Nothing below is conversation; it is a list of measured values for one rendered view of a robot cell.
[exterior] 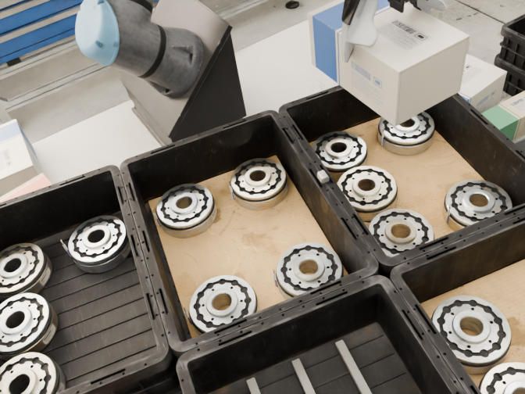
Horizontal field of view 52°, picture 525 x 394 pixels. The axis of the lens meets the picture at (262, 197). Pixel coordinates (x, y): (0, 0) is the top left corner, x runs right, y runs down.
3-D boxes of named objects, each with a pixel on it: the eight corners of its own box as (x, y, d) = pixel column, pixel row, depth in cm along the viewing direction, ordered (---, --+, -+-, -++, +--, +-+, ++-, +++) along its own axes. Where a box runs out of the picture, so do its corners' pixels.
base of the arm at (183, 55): (151, 71, 126) (115, 56, 118) (187, 18, 119) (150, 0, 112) (173, 111, 117) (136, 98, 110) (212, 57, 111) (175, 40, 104)
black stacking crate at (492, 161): (283, 154, 107) (276, 109, 99) (413, 107, 112) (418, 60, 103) (381, 313, 81) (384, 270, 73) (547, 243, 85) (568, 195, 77)
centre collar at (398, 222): (378, 227, 86) (379, 224, 85) (406, 216, 86) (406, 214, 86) (394, 249, 82) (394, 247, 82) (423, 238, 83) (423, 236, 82)
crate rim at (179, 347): (121, 170, 96) (117, 161, 94) (276, 116, 100) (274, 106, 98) (176, 365, 69) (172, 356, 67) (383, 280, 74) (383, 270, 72)
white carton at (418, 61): (311, 64, 86) (307, 12, 79) (370, 35, 89) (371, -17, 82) (394, 127, 73) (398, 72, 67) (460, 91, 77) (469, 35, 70)
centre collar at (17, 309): (1, 313, 84) (-2, 311, 83) (32, 302, 84) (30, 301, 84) (0, 340, 81) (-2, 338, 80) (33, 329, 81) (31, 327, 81)
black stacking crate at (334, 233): (138, 206, 103) (119, 164, 94) (280, 155, 107) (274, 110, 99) (194, 392, 76) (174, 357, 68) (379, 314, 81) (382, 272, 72)
